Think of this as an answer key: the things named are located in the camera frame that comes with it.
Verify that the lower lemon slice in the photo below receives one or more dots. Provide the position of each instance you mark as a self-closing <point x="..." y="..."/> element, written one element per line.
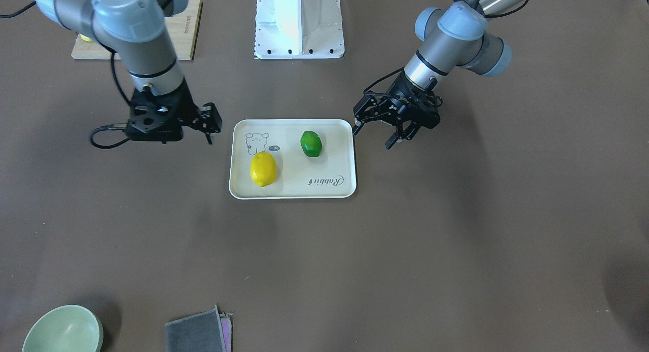
<point x="85" y="38"/>

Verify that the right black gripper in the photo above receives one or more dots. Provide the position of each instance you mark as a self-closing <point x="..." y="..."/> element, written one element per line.
<point x="188" y="110"/>

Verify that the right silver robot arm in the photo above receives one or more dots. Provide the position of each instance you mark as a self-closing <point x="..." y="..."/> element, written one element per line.
<point x="133" y="29"/>

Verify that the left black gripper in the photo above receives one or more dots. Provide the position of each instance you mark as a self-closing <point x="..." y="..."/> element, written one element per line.
<point x="401" y="101"/>

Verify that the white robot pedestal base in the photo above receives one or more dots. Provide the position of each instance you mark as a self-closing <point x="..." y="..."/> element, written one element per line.
<point x="299" y="29"/>

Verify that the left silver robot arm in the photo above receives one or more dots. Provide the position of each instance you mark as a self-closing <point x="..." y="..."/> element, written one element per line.
<point x="452" y="37"/>

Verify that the green lime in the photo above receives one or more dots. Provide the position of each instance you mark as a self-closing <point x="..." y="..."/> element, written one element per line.
<point x="311" y="143"/>

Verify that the cream rabbit print tray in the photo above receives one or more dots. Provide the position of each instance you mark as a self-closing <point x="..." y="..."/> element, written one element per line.
<point x="330" y="175"/>

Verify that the bamboo cutting board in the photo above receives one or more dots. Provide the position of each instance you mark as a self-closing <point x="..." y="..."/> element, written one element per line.
<point x="182" y="28"/>

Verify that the pale green bowl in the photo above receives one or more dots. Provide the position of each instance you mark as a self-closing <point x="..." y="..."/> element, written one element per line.
<point x="67" y="328"/>

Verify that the grey folded cloth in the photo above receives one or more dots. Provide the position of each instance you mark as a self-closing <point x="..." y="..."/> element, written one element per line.
<point x="205" y="331"/>

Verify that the yellow whole lemon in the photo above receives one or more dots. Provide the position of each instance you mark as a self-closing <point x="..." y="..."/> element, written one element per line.
<point x="263" y="169"/>

